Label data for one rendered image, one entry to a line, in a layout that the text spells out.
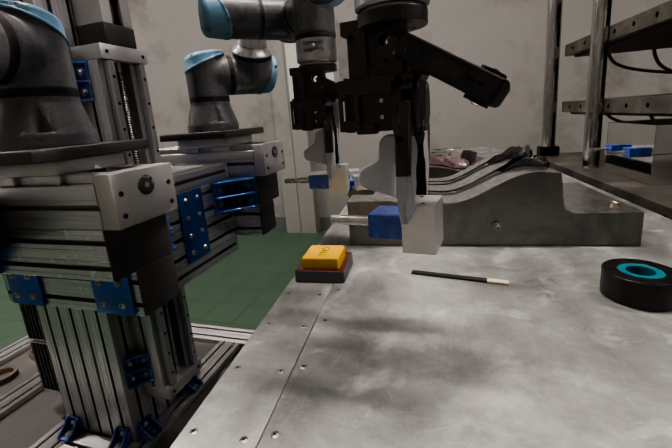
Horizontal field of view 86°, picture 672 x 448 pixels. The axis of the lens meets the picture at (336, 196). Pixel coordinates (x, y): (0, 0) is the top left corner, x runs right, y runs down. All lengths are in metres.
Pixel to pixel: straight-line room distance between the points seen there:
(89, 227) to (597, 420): 0.69
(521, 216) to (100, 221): 0.71
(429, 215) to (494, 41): 2.87
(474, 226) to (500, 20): 2.63
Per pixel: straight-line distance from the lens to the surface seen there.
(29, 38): 0.79
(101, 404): 1.32
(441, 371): 0.41
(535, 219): 0.73
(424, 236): 0.39
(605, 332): 0.52
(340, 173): 0.70
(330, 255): 0.59
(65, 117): 0.78
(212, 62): 1.16
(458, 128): 3.16
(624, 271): 0.59
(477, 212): 0.70
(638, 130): 1.46
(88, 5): 1.07
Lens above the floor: 1.05
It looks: 12 degrees down
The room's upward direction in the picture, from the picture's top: 4 degrees counter-clockwise
